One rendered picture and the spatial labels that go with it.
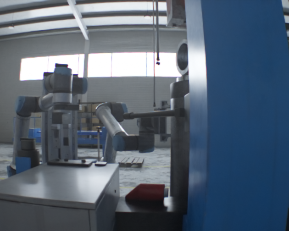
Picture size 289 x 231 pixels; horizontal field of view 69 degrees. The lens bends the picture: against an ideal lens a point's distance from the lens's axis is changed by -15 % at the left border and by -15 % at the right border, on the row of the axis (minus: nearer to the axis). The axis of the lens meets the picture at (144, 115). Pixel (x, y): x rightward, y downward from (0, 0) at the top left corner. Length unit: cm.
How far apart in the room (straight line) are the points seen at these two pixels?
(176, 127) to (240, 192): 50
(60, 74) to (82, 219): 78
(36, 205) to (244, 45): 46
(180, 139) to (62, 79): 56
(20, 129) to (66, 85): 79
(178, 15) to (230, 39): 77
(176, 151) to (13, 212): 62
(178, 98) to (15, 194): 65
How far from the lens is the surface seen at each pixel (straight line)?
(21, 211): 45
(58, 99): 107
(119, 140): 131
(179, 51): 101
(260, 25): 49
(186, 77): 90
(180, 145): 88
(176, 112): 66
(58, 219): 42
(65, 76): 109
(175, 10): 121
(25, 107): 171
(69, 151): 227
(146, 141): 136
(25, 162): 76
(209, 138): 41
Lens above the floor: 132
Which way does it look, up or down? 2 degrees up
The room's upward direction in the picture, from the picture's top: straight up
